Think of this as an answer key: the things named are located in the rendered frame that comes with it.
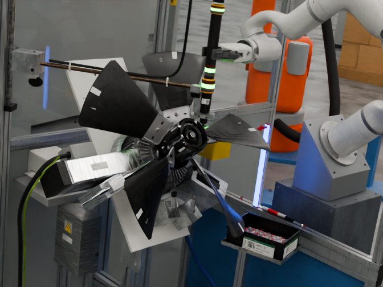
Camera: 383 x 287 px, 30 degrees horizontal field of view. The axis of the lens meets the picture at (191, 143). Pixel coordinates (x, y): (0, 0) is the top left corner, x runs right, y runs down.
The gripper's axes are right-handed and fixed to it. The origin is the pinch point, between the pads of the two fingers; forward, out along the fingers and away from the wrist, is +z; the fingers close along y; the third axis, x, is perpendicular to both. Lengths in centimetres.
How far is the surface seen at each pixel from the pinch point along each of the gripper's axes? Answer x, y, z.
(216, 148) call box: -44, 21, -33
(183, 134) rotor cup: -24.8, -4.3, 12.9
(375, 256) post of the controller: -59, -53, -35
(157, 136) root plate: -27.3, 3.1, 16.7
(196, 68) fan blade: -8.0, 11.8, -6.4
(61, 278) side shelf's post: -102, 54, 13
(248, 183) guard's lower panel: -90, 70, -118
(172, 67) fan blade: -8.6, 17.1, 0.1
